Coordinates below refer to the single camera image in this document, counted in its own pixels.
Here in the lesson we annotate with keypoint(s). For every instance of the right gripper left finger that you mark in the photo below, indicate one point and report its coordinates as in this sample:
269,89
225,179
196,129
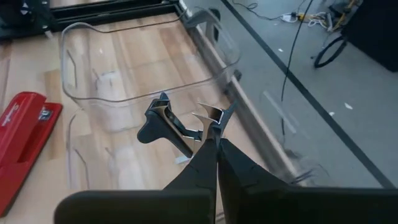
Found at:
155,208

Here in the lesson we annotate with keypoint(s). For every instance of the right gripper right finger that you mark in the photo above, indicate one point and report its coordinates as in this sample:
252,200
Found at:
280,205

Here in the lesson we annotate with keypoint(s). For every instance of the black staple remover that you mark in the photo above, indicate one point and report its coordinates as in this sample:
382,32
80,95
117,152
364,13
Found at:
158,124

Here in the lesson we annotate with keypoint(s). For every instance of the red stapler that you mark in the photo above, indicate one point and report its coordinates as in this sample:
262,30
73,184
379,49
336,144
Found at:
18,149

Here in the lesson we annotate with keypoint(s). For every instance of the clear plastic bin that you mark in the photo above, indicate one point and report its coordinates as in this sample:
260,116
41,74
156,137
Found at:
102,161
140,56

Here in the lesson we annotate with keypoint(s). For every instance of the black clamp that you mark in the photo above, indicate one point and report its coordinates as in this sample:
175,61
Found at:
202,17

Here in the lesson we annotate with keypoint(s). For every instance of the large black case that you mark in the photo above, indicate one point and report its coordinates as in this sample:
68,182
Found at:
373,31

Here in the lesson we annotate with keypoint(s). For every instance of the black aluminium rig frame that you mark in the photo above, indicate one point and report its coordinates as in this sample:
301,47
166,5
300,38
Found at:
109,15

